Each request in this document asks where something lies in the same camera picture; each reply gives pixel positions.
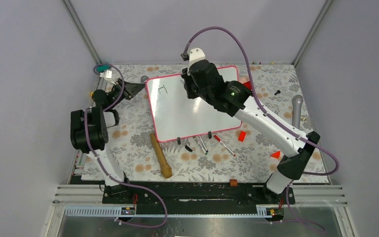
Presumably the large red block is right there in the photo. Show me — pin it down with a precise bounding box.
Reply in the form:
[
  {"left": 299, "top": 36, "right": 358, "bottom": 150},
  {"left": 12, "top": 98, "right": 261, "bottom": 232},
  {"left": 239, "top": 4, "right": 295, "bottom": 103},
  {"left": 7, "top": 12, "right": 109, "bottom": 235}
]
[{"left": 243, "top": 81, "right": 252, "bottom": 90}]

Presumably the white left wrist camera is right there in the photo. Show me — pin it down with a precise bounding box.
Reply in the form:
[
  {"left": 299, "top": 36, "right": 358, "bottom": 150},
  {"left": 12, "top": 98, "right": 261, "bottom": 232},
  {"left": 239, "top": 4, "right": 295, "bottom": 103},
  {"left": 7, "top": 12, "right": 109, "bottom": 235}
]
[{"left": 100, "top": 69, "right": 115, "bottom": 84}]

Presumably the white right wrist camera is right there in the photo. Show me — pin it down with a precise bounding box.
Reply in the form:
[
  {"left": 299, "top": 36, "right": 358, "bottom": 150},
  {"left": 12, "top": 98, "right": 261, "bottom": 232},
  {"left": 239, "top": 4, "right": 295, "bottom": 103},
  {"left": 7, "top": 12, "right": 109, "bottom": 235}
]
[{"left": 188, "top": 47, "right": 205, "bottom": 67}]

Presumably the pink framed whiteboard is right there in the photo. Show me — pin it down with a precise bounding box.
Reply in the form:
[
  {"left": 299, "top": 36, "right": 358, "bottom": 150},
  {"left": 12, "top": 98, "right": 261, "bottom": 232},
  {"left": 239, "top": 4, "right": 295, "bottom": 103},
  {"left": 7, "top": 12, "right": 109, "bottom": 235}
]
[{"left": 146, "top": 74, "right": 242, "bottom": 142}]

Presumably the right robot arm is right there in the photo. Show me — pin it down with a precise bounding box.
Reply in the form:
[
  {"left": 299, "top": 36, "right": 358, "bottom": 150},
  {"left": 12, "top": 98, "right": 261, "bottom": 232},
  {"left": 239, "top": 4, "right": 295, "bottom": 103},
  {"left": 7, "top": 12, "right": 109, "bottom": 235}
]
[{"left": 181, "top": 59, "right": 320, "bottom": 203}]

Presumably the green whiteboard marker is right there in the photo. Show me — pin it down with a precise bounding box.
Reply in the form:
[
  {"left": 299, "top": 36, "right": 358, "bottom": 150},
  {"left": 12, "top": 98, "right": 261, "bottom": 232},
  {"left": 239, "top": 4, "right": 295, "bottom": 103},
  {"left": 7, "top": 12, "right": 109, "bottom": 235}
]
[{"left": 193, "top": 136, "right": 208, "bottom": 155}]

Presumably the blue whiteboard marker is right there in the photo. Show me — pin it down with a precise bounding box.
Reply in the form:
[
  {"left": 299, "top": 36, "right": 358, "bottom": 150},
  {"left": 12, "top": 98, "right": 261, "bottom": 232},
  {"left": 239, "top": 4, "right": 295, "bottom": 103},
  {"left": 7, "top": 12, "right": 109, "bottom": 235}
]
[{"left": 198, "top": 136, "right": 208, "bottom": 154}]

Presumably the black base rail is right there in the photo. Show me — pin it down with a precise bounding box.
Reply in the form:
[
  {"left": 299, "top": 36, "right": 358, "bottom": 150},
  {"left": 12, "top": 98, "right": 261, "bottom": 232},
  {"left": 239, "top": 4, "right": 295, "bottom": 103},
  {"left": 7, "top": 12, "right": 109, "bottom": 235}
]
[{"left": 70, "top": 175, "right": 297, "bottom": 215}]

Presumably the floral patterned table mat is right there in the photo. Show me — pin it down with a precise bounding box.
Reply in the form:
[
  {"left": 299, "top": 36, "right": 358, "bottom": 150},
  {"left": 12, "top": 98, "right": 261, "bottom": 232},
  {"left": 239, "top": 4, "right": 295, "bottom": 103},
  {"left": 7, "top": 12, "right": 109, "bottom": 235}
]
[{"left": 109, "top": 65, "right": 301, "bottom": 183}]

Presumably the teal clamp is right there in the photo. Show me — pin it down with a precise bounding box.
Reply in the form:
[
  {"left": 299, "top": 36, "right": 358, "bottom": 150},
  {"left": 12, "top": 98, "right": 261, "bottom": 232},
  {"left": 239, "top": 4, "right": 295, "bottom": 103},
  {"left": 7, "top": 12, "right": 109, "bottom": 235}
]
[{"left": 93, "top": 63, "right": 111, "bottom": 74}]

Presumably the small red block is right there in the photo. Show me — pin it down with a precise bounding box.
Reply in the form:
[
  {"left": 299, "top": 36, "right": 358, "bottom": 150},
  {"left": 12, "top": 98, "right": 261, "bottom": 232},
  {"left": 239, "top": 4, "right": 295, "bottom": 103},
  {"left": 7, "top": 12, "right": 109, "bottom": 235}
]
[{"left": 238, "top": 131, "right": 247, "bottom": 142}]

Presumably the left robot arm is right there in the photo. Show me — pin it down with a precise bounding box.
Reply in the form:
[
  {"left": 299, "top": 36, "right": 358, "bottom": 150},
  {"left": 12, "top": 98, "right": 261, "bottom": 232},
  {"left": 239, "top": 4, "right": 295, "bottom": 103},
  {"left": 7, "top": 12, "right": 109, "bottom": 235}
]
[{"left": 70, "top": 76, "right": 148, "bottom": 203}]

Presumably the red whiteboard marker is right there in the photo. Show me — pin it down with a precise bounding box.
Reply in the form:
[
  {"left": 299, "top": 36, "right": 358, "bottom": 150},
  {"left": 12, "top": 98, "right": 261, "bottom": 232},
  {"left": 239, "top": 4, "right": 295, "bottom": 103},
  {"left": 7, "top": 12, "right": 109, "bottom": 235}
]
[{"left": 214, "top": 135, "right": 236, "bottom": 157}]

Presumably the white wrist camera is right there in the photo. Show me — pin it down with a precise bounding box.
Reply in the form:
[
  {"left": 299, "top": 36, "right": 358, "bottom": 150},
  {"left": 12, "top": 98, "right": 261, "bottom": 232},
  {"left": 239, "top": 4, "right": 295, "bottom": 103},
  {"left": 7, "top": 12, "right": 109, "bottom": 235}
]
[
  {"left": 188, "top": 47, "right": 205, "bottom": 67},
  {"left": 100, "top": 69, "right": 115, "bottom": 84}
]

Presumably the small brown cube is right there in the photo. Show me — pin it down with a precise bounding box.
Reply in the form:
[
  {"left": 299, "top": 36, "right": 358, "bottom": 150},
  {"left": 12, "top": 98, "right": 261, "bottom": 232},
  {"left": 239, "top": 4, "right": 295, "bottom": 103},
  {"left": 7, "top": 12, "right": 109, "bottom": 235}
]
[{"left": 229, "top": 179, "right": 238, "bottom": 187}]

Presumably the gold toy microphone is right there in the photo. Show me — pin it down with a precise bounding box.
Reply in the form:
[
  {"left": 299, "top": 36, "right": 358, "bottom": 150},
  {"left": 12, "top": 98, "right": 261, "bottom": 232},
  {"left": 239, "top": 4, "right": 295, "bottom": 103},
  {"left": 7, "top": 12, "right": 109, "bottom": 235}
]
[{"left": 150, "top": 133, "right": 173, "bottom": 179}]

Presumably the red triangular block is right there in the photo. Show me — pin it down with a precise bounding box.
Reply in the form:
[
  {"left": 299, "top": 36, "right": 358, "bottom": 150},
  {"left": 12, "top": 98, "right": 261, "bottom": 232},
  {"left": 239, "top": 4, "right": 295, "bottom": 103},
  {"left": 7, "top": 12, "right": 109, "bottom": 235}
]
[{"left": 270, "top": 151, "right": 281, "bottom": 159}]

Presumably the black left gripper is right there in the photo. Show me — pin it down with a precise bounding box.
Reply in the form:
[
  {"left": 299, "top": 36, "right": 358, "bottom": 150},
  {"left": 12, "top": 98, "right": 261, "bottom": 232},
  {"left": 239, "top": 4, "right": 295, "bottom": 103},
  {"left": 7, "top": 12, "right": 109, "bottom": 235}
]
[{"left": 109, "top": 78, "right": 146, "bottom": 109}]

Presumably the silver toy microphone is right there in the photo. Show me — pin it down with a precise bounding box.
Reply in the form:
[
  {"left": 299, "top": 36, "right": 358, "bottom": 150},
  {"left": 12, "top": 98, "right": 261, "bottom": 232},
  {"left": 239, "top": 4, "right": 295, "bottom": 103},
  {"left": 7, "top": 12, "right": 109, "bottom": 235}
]
[{"left": 292, "top": 95, "right": 303, "bottom": 129}]

